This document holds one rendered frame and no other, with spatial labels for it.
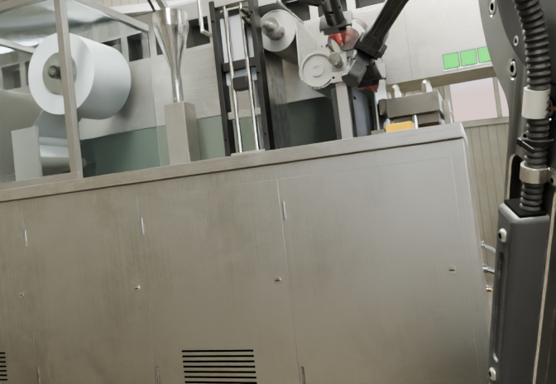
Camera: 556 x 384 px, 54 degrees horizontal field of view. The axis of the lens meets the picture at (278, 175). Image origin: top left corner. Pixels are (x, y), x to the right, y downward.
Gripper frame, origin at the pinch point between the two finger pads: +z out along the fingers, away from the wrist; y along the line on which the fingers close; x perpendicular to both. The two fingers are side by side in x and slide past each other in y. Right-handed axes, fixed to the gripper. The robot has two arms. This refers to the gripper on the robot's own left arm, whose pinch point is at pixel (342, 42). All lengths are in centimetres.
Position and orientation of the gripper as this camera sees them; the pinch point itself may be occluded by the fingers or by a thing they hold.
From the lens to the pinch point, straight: 182.1
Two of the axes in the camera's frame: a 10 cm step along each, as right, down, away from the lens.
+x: 1.0, -8.1, 5.8
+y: 9.5, -1.1, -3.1
